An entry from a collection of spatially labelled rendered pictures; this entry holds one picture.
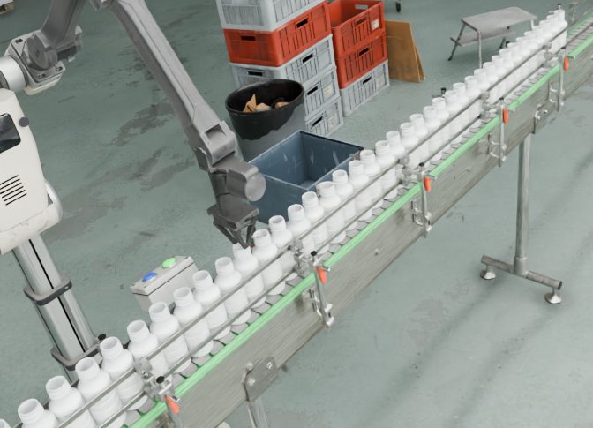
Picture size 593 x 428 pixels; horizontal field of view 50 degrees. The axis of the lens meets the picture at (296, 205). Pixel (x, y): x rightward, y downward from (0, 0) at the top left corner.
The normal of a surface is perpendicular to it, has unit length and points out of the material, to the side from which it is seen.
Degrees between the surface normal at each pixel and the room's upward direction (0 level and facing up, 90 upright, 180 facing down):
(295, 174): 90
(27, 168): 90
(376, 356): 0
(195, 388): 90
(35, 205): 90
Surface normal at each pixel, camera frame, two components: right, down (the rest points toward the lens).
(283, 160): 0.73, 0.26
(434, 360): -0.16, -0.83
